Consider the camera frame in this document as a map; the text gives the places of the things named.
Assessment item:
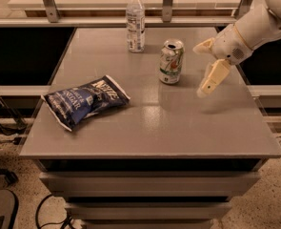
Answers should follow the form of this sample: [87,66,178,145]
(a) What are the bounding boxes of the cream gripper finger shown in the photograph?
[193,37,215,54]
[196,59,231,98]

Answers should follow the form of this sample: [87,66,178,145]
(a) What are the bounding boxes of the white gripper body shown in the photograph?
[211,24,252,65]

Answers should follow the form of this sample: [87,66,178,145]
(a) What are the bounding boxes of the green white 7up can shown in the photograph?
[159,38,185,84]

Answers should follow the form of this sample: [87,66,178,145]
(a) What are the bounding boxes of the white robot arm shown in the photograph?
[193,0,281,97]

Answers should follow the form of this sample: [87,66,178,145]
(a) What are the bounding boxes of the clear plastic water bottle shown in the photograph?
[126,0,145,52]

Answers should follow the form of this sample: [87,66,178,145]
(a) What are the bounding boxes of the grey drawer cabinet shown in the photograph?
[21,28,281,229]

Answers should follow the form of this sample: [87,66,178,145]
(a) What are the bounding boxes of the blue kettle chips bag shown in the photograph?
[41,75,130,132]

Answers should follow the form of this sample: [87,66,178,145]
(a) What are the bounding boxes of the black chair base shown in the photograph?
[0,168,20,229]

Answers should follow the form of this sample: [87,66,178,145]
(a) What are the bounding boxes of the metal railing frame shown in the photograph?
[0,0,259,28]

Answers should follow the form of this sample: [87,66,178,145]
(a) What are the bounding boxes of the black cables left side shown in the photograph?
[0,95,29,149]

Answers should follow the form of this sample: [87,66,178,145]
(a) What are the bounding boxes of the black floor cable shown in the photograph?
[34,193,76,229]

